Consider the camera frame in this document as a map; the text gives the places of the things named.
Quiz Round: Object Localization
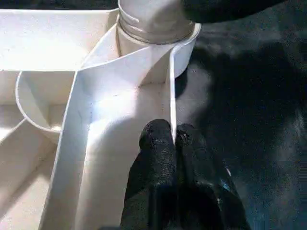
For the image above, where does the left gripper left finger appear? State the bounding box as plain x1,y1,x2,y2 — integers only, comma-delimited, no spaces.
119,119,179,230

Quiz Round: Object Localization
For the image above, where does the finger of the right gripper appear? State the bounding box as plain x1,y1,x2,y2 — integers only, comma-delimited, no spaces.
181,0,289,24

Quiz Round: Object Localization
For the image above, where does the white plastic table leg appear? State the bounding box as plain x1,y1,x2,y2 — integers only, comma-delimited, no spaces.
117,0,197,45

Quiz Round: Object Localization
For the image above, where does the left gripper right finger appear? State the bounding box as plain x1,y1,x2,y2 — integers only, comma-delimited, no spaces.
175,123,251,230

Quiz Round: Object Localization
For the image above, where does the white plastic table top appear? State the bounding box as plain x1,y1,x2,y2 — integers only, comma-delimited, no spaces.
0,8,201,230

